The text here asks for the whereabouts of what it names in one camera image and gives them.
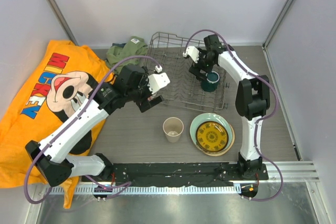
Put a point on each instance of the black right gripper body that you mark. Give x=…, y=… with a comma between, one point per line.
x=203, y=63

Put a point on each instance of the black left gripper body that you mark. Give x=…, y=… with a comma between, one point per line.
x=138, y=94

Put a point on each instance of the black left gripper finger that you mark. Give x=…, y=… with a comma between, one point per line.
x=155, y=100
x=144, y=106

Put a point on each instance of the dark green mug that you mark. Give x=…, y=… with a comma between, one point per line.
x=211, y=82

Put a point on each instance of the beige paper cup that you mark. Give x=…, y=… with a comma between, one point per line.
x=173, y=128

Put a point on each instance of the yellow patterned small plate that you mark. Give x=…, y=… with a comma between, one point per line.
x=211, y=137

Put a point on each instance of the cream bird painted plate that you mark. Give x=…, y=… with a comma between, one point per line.
x=231, y=141

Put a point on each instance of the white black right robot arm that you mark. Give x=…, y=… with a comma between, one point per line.
x=252, y=98

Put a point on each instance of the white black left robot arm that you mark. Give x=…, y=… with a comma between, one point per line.
x=52, y=154

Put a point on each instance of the green crumpled cloth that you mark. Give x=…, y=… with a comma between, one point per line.
x=118, y=51

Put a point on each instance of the orange Mickey t-shirt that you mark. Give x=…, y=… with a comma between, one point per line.
x=64, y=78

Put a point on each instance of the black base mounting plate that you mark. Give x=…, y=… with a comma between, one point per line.
x=208, y=174

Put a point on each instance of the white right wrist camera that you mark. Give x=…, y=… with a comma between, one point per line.
x=192, y=52

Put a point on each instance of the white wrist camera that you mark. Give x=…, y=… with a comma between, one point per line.
x=192, y=52
x=158, y=80

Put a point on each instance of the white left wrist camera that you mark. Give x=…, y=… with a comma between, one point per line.
x=158, y=80

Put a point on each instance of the grey wire dish rack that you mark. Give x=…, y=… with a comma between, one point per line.
x=184, y=89

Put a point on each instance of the white slotted cable duct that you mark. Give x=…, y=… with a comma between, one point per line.
x=87, y=189

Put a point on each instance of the right aluminium frame post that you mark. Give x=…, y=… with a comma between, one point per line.
x=279, y=20

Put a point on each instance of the grey aluminium frame post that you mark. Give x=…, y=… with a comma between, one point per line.
x=62, y=21

